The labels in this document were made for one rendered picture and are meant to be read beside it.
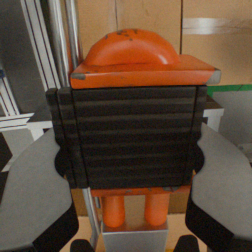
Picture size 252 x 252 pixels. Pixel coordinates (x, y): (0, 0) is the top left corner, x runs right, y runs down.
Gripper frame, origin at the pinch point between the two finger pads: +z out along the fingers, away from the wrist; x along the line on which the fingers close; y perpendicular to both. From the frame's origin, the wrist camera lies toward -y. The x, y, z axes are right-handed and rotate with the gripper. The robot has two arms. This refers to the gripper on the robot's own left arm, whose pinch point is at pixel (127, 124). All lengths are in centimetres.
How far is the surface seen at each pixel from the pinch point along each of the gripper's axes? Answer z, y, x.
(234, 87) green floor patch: 108, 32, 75
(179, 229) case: 13.2, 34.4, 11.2
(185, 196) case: 17.8, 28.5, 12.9
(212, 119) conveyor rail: 49, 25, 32
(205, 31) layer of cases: 54, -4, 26
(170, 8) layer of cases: 54, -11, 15
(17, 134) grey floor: 108, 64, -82
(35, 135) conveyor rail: 49, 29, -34
